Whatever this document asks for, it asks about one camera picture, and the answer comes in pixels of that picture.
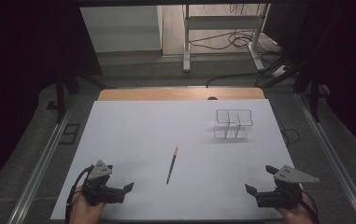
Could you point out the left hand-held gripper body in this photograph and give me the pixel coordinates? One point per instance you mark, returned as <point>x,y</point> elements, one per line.
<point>99,188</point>

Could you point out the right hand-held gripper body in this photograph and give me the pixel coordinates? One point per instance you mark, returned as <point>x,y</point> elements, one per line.
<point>283,193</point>

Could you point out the clear acrylic pen holder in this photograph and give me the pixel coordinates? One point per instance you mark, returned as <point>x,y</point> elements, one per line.
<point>233,123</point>

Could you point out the person's right hand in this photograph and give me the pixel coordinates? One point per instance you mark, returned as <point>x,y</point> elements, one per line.
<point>294,214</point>

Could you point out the person's left hand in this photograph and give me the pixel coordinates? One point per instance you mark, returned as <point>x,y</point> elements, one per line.
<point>85,211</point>

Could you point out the white table mat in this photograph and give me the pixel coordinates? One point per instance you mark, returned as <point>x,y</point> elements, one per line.
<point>172,130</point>

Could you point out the black metal stand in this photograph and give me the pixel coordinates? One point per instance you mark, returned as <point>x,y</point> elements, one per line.
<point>61,96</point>
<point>314,93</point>

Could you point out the white power strip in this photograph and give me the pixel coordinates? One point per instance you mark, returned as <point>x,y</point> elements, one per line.
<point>280,71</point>

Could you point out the white panel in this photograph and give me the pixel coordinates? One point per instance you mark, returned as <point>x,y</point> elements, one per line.
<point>122,29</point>

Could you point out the black floor socket frame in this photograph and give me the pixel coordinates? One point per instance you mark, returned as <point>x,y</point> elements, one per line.
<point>69,133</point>

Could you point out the grey metal floor rail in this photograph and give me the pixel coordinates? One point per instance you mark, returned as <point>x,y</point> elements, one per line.
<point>334,161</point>
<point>38,171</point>

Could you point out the white metal desk frame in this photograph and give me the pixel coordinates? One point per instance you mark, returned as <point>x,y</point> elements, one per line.
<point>186,40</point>

